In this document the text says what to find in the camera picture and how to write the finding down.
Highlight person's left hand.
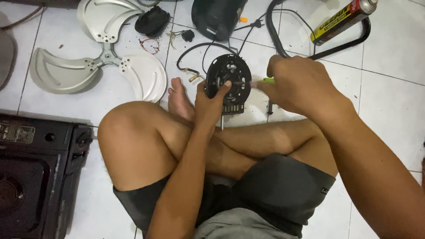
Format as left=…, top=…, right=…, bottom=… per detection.
left=195, top=81, right=232, bottom=126

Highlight person's right hand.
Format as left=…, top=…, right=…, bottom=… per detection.
left=256, top=55, right=353, bottom=121

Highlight green handled screwdriver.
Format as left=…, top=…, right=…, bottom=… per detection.
left=250, top=77, right=276, bottom=89

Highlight black fan motor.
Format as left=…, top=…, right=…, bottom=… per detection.
left=205, top=54, right=252, bottom=116

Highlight person's right leg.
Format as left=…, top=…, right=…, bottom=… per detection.
left=167, top=77, right=339, bottom=178

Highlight person's leg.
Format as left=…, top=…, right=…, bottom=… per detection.
left=167, top=77, right=339, bottom=178
left=97, top=100, right=259, bottom=192

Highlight black tubular fan stand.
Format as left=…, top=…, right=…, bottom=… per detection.
left=265, top=0, right=371, bottom=60

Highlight black fan housing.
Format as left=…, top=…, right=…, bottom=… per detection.
left=191, top=0, right=248, bottom=42

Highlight yellow black spray can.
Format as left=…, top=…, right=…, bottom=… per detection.
left=310, top=0, right=379, bottom=46

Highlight dark grey shorts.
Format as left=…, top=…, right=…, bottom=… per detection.
left=112, top=153, right=336, bottom=239

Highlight black motor rear cover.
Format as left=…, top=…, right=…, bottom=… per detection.
left=134, top=6, right=171, bottom=38

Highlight grey shirt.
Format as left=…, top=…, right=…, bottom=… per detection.
left=193, top=207, right=299, bottom=239

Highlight person's left leg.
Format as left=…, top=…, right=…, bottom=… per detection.
left=97, top=100, right=259, bottom=192

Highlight black portable gas stove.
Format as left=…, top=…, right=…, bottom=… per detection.
left=0, top=113, right=94, bottom=239

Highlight grey fan guard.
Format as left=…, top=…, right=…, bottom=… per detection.
left=0, top=29, right=16, bottom=91

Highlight black power cable with plug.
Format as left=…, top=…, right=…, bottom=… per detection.
left=234, top=8, right=317, bottom=56

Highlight black motor wire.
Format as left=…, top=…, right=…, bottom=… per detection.
left=176, top=42, right=240, bottom=83

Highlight red copper wire coil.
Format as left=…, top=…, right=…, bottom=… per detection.
left=139, top=37, right=160, bottom=55

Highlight silver three-blade fan propeller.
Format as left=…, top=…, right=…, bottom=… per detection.
left=29, top=0, right=167, bottom=103

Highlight brown cable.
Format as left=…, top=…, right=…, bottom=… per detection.
left=0, top=3, right=46, bottom=31

